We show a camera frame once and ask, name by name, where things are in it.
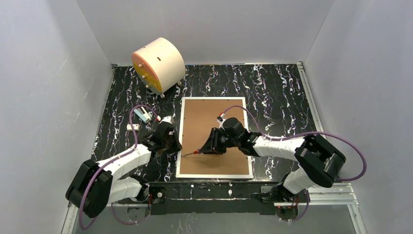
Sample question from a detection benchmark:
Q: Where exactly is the blue red screwdriver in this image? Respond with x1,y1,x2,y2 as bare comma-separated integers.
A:
181,150,199,157

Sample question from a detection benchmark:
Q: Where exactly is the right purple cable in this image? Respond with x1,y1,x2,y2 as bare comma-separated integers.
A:
219,106,368,223

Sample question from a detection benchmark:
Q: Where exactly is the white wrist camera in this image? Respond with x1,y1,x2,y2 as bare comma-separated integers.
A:
157,116,175,128
217,113,226,128

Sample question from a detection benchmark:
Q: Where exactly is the light blue stapler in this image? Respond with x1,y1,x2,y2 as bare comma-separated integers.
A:
133,107,153,123

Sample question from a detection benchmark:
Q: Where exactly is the white picture frame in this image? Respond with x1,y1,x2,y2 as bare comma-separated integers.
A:
176,97,253,179

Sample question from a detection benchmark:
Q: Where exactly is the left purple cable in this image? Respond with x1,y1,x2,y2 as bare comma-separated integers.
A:
78,105,160,231

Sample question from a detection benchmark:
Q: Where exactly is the white staple box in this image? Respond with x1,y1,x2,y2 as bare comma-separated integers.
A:
127,124,139,131

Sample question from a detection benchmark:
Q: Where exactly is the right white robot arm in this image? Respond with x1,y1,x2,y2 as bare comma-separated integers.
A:
197,117,346,203

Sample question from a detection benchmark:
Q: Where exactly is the cylindrical beige drawer cabinet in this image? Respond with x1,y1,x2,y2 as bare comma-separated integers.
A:
131,38,186,98

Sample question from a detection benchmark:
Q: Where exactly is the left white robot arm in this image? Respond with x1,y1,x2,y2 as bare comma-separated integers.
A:
65,116,182,218

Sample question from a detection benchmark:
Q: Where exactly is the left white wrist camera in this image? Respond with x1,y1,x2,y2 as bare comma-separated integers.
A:
157,116,175,128

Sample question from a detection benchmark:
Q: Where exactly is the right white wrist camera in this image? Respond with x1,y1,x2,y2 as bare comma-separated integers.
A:
217,113,226,128

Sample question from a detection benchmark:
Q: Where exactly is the purple cable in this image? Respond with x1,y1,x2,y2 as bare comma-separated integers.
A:
219,106,368,223
78,105,160,231

